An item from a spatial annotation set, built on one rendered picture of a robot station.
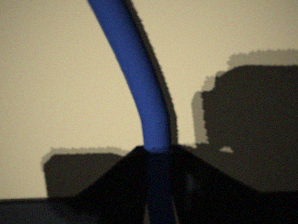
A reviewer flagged cream work mat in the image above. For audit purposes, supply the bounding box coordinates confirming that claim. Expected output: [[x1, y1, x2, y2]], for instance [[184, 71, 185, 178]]
[[0, 0, 298, 199]]

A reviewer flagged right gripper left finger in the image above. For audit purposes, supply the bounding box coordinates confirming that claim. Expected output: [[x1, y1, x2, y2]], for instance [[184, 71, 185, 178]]
[[0, 145, 147, 224]]

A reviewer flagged blue rope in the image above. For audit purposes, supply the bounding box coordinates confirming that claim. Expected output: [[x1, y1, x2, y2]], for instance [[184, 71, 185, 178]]
[[87, 0, 176, 224]]

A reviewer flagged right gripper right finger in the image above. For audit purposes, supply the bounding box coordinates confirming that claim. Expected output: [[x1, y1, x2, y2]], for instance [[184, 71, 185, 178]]
[[170, 145, 298, 224]]

